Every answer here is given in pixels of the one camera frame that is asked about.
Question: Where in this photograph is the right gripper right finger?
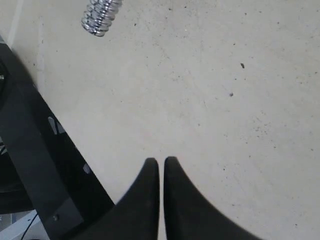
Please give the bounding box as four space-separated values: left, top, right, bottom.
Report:
163 156 259 240

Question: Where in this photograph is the black table frame beam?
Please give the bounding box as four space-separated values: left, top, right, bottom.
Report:
0 43 114 240

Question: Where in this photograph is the chrome threaded dumbbell bar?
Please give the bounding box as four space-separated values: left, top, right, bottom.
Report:
81 0 123 37

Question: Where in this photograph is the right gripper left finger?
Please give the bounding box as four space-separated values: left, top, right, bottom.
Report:
64 157 160 240

